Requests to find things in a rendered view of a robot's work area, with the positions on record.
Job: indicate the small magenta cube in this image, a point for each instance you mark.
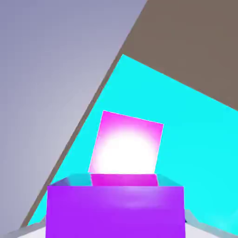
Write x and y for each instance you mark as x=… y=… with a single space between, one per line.
x=128 y=146

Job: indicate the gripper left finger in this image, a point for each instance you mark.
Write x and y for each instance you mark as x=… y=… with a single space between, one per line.
x=31 y=231

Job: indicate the large cyan box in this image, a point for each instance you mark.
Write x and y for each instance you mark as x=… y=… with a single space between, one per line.
x=186 y=141

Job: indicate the small purple cube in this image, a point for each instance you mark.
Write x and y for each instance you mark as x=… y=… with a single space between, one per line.
x=115 y=210

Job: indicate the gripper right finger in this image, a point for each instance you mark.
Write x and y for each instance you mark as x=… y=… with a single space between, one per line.
x=202 y=227

